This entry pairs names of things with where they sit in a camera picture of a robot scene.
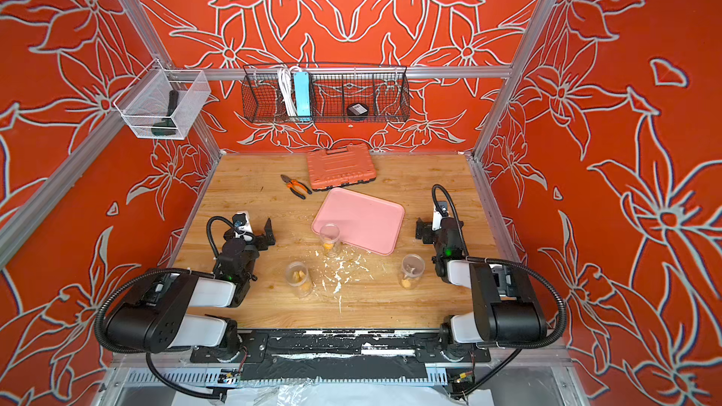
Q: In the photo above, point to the small black box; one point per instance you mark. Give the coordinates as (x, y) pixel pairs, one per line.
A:
(357, 112)

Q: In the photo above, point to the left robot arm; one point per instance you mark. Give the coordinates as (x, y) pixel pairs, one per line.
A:
(150, 313)

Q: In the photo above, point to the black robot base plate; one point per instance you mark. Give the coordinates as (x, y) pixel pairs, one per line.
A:
(406, 357)

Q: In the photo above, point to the pink plastic tray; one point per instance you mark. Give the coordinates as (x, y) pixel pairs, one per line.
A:
(365, 222)

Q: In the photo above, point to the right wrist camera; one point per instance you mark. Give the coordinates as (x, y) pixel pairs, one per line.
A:
(440, 212)

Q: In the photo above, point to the clear cookie jar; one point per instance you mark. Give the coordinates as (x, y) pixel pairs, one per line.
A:
(330, 237)
(411, 271)
(299, 279)

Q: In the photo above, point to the light blue box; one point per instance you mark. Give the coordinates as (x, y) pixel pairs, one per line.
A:
(302, 89)

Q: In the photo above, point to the clear acrylic wall box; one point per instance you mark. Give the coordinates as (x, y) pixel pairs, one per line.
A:
(158, 105)

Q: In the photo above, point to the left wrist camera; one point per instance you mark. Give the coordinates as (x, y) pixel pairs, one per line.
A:
(241, 225)

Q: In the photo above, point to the orange handled pliers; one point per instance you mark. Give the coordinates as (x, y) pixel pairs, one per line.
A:
(297, 188)

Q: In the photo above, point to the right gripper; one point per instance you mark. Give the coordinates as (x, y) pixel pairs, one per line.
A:
(427, 230)

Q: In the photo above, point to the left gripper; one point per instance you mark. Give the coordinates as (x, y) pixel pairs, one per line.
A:
(258, 239)

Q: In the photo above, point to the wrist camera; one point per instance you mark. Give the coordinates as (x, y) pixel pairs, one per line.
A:
(241, 225)
(440, 212)

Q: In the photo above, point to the orange tool case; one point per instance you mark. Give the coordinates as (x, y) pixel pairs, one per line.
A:
(350, 165)

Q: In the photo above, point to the black wire wall basket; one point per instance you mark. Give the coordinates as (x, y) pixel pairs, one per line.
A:
(268, 92)

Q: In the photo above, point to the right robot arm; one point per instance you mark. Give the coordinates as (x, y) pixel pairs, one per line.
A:
(506, 311)

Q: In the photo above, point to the clear cookie jar front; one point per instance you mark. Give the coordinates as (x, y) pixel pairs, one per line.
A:
(299, 279)

